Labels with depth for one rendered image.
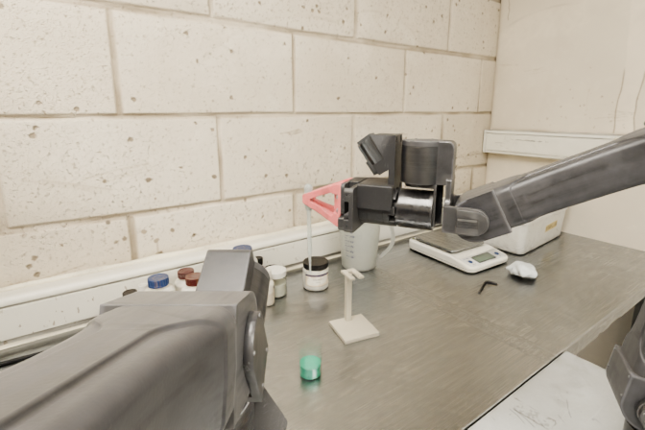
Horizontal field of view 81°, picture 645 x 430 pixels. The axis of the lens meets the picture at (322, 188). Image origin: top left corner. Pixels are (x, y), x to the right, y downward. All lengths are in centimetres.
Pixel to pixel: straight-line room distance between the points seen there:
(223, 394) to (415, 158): 40
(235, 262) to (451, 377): 55
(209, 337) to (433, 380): 62
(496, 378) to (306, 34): 94
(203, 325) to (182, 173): 83
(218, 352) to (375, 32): 121
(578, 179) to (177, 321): 46
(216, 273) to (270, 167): 79
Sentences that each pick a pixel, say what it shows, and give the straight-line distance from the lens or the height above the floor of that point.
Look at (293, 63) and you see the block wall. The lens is 112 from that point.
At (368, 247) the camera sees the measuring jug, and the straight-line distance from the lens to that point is 110.
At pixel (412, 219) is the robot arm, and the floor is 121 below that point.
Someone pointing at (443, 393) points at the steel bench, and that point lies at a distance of 74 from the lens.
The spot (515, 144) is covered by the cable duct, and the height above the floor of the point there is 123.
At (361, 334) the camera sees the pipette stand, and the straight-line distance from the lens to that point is 84.
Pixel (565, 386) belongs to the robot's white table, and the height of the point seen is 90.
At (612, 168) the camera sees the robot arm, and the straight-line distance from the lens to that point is 53.
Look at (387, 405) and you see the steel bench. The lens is 70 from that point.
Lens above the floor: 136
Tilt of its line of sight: 12 degrees down
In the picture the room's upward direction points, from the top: straight up
